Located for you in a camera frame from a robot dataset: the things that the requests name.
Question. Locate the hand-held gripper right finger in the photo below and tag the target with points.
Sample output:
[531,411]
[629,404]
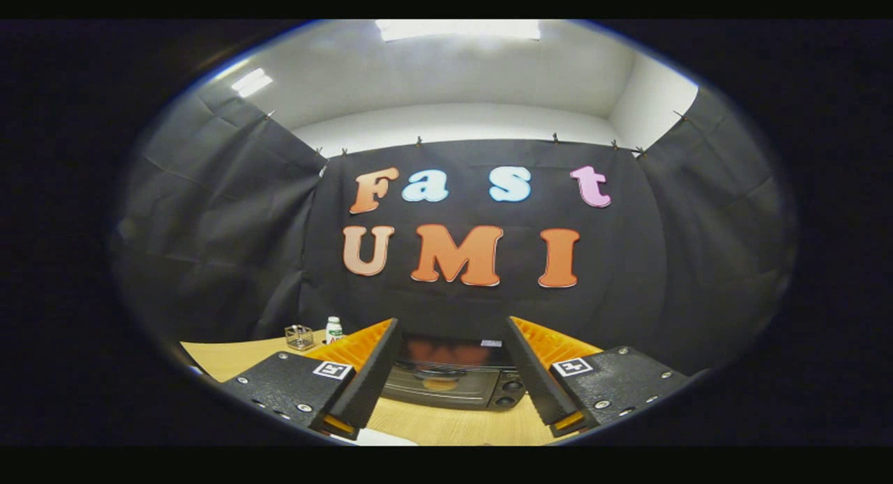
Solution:
[537,376]

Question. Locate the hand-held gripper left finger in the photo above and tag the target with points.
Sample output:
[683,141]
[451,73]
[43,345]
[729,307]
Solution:
[370,376]

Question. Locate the brown bread bun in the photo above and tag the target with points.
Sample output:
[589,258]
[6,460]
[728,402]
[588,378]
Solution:
[441,384]

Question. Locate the black toaster oven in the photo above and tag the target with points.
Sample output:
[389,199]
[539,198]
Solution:
[446,399]

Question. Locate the white bottle green cap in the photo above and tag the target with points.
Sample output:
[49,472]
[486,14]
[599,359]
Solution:
[334,330]

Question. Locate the white square plate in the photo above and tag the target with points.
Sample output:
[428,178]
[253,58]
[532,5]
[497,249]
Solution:
[384,439]

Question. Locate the black backdrop cloth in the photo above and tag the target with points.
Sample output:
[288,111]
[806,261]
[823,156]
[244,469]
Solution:
[628,261]

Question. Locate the small ceiling light panel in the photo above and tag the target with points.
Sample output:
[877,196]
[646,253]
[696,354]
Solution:
[251,83]

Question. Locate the large ceiling light panel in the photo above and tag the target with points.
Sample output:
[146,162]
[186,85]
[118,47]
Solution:
[457,29]

